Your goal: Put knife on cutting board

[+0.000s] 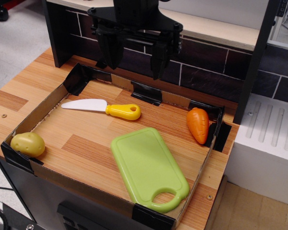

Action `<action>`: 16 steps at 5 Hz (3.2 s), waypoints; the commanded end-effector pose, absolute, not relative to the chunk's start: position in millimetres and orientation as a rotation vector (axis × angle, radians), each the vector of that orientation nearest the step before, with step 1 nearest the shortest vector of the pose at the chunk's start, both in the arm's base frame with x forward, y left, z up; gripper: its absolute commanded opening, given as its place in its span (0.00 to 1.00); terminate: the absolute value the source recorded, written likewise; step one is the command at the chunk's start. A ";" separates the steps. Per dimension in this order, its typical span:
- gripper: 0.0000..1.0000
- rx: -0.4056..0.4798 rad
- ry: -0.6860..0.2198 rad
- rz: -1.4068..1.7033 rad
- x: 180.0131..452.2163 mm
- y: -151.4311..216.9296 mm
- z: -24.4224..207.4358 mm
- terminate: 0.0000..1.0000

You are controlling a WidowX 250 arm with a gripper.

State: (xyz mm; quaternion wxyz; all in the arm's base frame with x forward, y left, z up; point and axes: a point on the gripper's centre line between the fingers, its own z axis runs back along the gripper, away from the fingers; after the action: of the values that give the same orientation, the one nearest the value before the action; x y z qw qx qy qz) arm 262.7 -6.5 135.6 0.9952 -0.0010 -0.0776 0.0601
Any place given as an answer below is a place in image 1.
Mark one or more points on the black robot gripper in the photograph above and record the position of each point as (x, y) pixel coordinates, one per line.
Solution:
(138, 21)

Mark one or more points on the toy knife yellow handle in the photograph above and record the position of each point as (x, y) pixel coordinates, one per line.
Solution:
(125, 111)

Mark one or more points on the cardboard fence with black tape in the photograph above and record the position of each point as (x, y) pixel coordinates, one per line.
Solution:
(78, 158)

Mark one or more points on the green plastic cutting board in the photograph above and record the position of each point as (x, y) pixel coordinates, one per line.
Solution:
(150, 173)

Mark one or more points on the orange toy carrot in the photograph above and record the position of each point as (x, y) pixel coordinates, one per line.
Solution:
(198, 124)

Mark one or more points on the black chair caster wheel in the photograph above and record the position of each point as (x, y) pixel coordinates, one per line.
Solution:
(4, 15)

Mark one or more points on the yellow toy potato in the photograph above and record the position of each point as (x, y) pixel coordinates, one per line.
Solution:
(29, 143)

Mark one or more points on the white toy sink drainboard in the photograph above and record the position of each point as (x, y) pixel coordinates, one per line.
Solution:
(259, 158)

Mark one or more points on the black shelf frame with tiles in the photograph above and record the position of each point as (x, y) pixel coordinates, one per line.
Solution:
(218, 59)

